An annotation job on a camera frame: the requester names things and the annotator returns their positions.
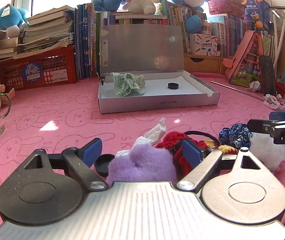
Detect red plastic basket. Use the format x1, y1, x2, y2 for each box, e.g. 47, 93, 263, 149
0, 45, 77, 91

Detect blue upright books row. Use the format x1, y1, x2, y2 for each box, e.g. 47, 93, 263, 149
74, 3, 101, 80

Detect purple fluffy plush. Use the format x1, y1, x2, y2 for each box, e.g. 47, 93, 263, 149
106, 144, 177, 185

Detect pink wire basket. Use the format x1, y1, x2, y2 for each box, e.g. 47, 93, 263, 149
207, 0, 246, 20

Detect red crochet item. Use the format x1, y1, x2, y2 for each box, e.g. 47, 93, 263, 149
155, 131, 208, 177

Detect blue Doraemon plush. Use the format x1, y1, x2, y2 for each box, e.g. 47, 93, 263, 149
0, 4, 28, 38

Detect black round lid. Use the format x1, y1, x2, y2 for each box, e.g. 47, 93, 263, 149
94, 154, 115, 177

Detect white origami paper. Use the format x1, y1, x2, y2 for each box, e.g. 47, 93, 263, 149
249, 81, 261, 92

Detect silver open cardboard box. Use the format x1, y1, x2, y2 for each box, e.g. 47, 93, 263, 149
98, 24, 220, 114

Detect black round cap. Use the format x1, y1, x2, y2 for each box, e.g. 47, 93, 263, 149
168, 82, 179, 90

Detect upright books on shelf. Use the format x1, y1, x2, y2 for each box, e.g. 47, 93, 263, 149
156, 0, 274, 58

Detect yellow red crochet scrunchie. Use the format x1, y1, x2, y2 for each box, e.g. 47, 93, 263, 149
184, 131, 238, 155

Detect green checked cloth scrunchie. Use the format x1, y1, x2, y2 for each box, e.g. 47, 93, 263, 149
111, 73, 146, 97

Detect metal rod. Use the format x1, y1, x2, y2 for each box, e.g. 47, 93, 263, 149
210, 81, 264, 101

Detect pink triangular house box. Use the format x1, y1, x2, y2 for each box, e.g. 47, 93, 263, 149
223, 31, 263, 88

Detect white fluffy plush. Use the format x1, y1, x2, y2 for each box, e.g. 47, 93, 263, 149
249, 133, 285, 171

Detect blue satin scrunchie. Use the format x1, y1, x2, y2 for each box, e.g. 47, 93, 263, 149
219, 124, 252, 150

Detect wooden drawer shelf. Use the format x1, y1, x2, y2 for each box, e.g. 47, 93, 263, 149
184, 53, 227, 75

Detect stack of horizontal books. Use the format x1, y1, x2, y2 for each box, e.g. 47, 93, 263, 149
0, 5, 75, 61

